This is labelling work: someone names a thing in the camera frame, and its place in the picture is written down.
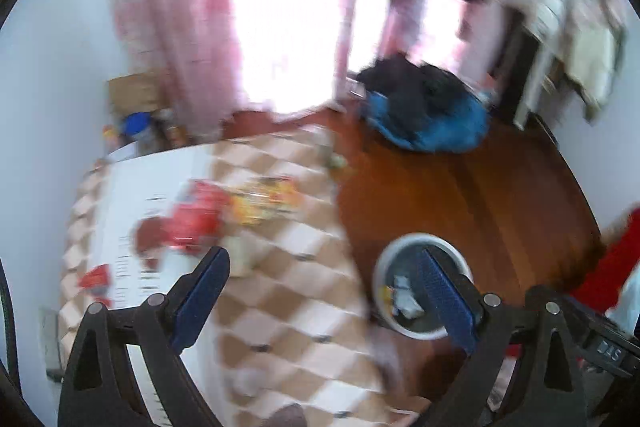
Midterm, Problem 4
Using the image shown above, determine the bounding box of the small red wrapper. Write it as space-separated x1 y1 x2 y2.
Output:
78 265 112 303

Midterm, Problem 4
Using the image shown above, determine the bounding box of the brown red foil wrapper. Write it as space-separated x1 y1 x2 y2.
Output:
134 216 174 271

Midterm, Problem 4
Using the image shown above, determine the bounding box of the red crushed soda can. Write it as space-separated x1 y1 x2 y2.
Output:
165 179 230 255

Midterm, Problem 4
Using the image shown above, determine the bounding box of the orange yellow snack wrapper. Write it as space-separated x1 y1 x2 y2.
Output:
229 176 303 227

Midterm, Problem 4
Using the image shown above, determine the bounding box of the white round trash bin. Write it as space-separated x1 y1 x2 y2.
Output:
372 233 473 341

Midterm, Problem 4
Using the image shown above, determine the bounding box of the red blanket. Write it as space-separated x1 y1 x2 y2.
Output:
570 206 639 313

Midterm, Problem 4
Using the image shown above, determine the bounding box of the checkered tablecloth on table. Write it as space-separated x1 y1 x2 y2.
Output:
58 124 428 426

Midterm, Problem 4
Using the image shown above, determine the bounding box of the clear plastic bottle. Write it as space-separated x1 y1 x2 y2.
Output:
156 107 188 148

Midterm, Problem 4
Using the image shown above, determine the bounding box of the small orange capped bottle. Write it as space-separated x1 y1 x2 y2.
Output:
102 124 122 154

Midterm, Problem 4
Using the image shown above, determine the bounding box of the blue jacket pile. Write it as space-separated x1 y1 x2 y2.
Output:
360 92 490 153

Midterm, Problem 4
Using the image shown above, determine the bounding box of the blue lidded white tub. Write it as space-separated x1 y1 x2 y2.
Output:
124 112 157 154

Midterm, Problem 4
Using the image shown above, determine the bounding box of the brown paper bag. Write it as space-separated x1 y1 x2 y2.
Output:
106 70 170 118

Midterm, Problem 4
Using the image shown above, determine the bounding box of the black clothes pile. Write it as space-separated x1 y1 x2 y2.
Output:
356 54 470 132

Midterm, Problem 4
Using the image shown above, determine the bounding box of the pink floral curtain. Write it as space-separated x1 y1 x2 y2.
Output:
102 0 507 143

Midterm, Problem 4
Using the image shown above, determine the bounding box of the wall power socket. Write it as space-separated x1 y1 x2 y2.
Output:
39 308 64 383

